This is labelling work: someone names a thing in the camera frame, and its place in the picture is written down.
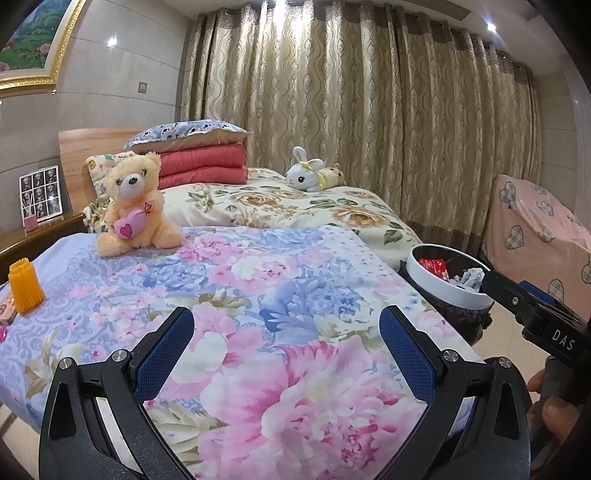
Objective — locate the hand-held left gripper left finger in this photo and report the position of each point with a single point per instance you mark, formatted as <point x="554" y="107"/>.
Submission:
<point x="161" y="355"/>

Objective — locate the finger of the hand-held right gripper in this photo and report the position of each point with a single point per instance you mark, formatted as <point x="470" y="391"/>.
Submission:
<point x="538" y="291"/>
<point x="503" y="290"/>

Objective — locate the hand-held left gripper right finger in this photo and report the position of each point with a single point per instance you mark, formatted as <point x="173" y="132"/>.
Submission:
<point x="408" y="350"/>

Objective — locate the white tissue packet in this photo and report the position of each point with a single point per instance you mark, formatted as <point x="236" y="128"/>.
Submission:
<point x="470" y="277"/>

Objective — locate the white rimmed trash can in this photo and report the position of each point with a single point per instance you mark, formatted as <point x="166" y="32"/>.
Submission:
<point x="443" y="295"/>

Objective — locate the red foil snack packet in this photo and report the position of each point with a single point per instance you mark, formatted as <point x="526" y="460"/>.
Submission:
<point x="435" y="269"/>

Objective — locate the person's right hand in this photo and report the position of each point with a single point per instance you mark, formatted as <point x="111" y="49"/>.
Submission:
<point x="558" y="415"/>

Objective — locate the pink heart print cover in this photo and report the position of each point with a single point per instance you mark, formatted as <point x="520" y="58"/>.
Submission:
<point x="535" y="230"/>

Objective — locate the pink blue floral bedsheet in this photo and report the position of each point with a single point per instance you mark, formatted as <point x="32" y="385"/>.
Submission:
<point x="254" y="286"/>

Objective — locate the tan teddy bear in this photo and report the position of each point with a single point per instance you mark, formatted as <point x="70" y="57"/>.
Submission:
<point x="134" y="207"/>

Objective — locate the orange foam fruit net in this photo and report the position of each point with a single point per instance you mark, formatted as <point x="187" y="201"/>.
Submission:
<point x="27" y="288"/>

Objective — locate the pink phone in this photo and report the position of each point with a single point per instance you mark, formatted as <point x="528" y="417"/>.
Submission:
<point x="8" y="311"/>

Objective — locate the pink toy brush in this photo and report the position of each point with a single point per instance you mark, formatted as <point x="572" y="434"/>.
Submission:
<point x="2" y="333"/>

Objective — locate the wooden nightstand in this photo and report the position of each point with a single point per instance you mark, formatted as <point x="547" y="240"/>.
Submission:
<point x="37" y="240"/>

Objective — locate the cream floral blanket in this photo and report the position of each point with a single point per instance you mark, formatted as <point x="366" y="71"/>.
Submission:
<point x="300" y="207"/>

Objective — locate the pink reed diffuser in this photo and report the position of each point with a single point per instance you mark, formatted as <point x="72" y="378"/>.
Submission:
<point x="30" y="222"/>

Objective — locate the small tan bear plush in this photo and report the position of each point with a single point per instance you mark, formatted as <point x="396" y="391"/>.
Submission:
<point x="333" y="175"/>

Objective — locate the red folded quilt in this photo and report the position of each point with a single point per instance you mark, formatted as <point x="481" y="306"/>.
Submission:
<point x="203" y="166"/>

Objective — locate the cartoon print pillow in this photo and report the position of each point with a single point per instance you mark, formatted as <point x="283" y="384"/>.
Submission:
<point x="99" y="170"/>

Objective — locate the white rabbit plush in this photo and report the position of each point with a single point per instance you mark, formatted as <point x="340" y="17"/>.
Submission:
<point x="304" y="177"/>

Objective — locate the blue patterned pillow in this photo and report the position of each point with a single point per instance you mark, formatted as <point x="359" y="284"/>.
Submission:
<point x="184" y="134"/>

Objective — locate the wooden headboard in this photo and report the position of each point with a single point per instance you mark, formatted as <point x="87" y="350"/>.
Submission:
<point x="87" y="143"/>

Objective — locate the beige patterned curtain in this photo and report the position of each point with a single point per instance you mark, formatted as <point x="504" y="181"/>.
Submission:
<point x="346" y="115"/>

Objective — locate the gold framed landscape painting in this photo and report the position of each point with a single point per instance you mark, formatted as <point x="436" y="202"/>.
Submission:
<point x="32" y="37"/>

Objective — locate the photo collage frame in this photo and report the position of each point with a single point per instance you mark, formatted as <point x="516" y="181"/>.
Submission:
<point x="44" y="194"/>

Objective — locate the wall switch plate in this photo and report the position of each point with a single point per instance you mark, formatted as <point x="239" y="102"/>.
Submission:
<point x="142" y="86"/>

